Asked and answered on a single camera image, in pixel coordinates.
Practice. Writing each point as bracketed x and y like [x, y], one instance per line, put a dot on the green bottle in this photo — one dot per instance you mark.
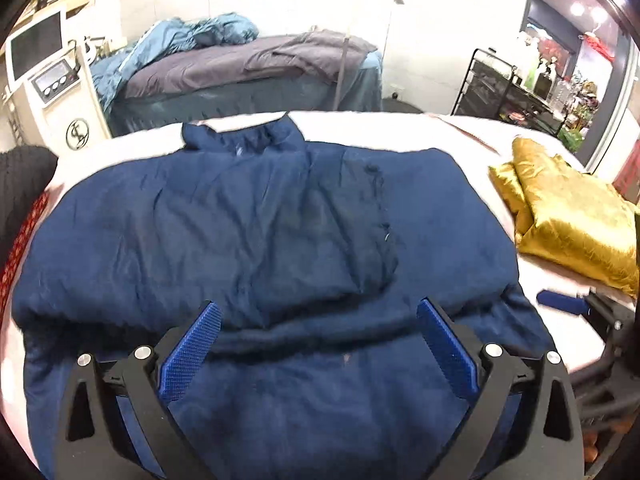
[531, 76]

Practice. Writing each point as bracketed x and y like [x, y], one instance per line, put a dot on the grey blanket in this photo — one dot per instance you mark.
[240, 65]

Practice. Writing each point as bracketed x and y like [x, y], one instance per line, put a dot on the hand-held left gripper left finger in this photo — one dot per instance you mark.
[192, 347]

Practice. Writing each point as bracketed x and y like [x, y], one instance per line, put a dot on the floor lamp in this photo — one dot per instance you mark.
[345, 50]

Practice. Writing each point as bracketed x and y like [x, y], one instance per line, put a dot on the red floral cloth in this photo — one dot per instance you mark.
[20, 255]

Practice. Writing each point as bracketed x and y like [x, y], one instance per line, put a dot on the black metal cart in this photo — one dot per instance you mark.
[500, 95]

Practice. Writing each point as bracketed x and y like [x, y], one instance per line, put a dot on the green plant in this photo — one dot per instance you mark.
[571, 137]

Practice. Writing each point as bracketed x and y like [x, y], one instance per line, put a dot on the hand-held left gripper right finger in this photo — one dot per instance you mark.
[447, 347]

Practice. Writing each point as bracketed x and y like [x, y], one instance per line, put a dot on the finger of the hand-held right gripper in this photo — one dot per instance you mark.
[562, 301]

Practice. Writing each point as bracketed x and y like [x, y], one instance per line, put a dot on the navy blue jacket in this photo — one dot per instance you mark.
[250, 220]

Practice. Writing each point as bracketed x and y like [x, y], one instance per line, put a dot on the pink polka dot blanket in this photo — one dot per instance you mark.
[475, 135]

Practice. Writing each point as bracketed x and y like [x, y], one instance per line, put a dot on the white machine with screen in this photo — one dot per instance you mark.
[55, 100]

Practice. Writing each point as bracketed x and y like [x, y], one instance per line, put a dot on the gold shiny cloth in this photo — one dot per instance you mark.
[575, 215]

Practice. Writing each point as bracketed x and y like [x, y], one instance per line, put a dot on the black knit sweater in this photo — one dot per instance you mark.
[22, 190]

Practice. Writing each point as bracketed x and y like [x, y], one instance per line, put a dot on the light blue quilt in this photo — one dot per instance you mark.
[150, 45]

